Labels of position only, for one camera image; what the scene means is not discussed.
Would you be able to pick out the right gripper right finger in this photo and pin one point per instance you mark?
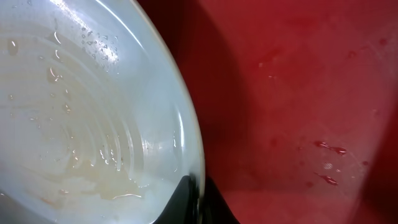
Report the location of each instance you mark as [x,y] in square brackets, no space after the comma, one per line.
[215,208]

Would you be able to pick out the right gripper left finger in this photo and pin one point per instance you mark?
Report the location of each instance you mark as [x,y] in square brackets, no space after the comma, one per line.
[182,208]

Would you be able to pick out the red plastic tray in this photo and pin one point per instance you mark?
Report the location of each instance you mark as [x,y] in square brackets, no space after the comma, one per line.
[296,101]

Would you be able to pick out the light blue plate bottom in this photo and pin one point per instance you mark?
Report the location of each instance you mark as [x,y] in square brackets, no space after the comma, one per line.
[97,125]

